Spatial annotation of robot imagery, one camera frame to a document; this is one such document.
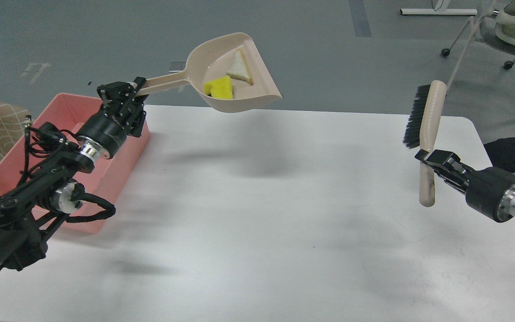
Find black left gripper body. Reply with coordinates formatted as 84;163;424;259
76;105;146;159

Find white desk base bar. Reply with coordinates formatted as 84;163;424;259
399;8;478;16

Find yellow green sponge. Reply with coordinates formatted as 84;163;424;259
203;75;234;100

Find rolling office chair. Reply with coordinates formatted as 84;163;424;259
441;0;515;93

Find white bread slice piece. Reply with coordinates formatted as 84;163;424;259
226;49;254;85

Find pink plastic bin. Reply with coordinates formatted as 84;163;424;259
0;93;151;235

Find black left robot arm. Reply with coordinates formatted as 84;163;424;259
0;77;147;271

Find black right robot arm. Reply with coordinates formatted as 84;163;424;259
415;149;515;223

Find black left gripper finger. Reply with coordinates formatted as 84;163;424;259
97;81;135;122
123;77;146;128

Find beige hand brush black bristles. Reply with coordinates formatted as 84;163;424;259
403;80;447;207

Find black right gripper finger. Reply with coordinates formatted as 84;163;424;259
415;149;475;176
425;162;469;194

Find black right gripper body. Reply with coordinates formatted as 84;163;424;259
460;167;515;223

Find beige plastic dustpan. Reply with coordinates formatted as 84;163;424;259
135;32;283;114

